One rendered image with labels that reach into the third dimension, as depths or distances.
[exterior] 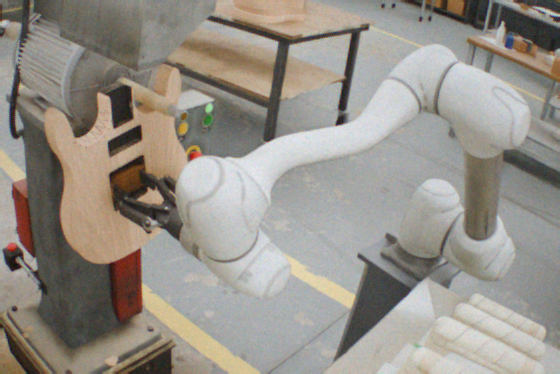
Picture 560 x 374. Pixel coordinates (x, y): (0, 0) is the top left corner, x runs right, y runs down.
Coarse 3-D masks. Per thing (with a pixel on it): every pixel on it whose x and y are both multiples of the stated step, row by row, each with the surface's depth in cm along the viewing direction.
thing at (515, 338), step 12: (456, 312) 91; (468, 312) 90; (480, 312) 89; (468, 324) 90; (480, 324) 88; (492, 324) 87; (504, 324) 87; (492, 336) 88; (504, 336) 86; (516, 336) 85; (528, 336) 85; (516, 348) 85; (528, 348) 83; (540, 348) 83
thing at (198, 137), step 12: (180, 96) 153; (192, 96) 154; (204, 96) 155; (192, 108) 148; (180, 120) 146; (192, 120) 150; (192, 132) 152; (204, 132) 156; (192, 144) 154; (204, 144) 158
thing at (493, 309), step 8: (472, 296) 107; (480, 296) 106; (480, 304) 105; (488, 304) 105; (496, 304) 105; (488, 312) 104; (496, 312) 103; (504, 312) 103; (512, 312) 103; (504, 320) 103; (512, 320) 102; (520, 320) 101; (528, 320) 101; (520, 328) 101; (528, 328) 100; (536, 328) 99; (536, 336) 99; (544, 336) 99
